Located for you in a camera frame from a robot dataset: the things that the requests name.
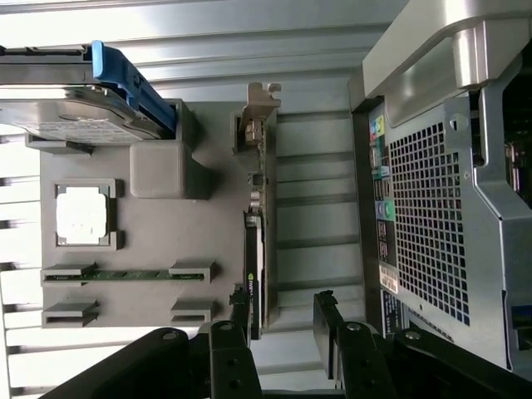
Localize open black PC case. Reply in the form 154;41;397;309
348;0;532;372

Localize grey plastic parts rack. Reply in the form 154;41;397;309
24;98;280;334

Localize green RAM stick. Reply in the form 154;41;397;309
43;268;209;283

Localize hard disk with blue carrier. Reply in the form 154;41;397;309
0;40;180;147

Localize silver CPU chip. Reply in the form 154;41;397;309
56;193;107;244

